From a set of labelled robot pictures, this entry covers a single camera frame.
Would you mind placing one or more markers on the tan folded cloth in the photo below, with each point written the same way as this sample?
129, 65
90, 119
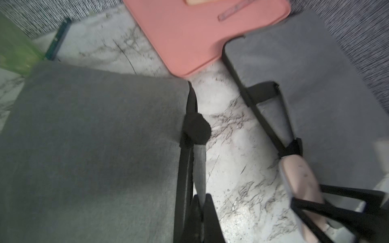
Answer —
197, 2

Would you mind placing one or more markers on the green pen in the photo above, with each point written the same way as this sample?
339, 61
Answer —
59, 37

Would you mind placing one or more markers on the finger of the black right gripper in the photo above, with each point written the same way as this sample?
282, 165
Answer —
370, 225
373, 198

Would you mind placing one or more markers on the pink computer mouse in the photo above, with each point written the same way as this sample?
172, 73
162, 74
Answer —
300, 182

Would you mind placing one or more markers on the green plastic cup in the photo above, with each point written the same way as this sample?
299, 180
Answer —
18, 53

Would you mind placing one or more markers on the pink tray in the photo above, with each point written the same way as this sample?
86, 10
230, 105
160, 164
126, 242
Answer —
189, 38

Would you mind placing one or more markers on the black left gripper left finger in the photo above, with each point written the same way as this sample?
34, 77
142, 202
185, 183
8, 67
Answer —
192, 232

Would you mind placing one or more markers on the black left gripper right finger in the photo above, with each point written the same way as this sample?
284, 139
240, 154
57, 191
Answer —
212, 229

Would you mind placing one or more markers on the grey laptop bag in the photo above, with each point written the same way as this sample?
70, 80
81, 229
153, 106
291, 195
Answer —
91, 156
310, 100

